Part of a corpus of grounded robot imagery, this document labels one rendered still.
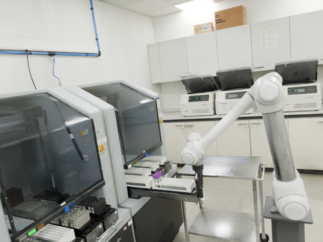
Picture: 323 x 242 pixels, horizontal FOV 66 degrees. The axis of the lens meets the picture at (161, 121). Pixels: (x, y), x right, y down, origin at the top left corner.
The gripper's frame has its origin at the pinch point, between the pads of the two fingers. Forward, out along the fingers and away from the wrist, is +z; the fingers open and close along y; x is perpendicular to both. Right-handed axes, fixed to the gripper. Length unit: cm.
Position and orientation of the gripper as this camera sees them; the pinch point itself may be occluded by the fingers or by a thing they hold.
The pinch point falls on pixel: (200, 192)
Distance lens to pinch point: 177.7
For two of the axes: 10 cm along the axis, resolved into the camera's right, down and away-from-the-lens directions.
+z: 1.3, 9.8, 1.7
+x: 8.9, -0.4, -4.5
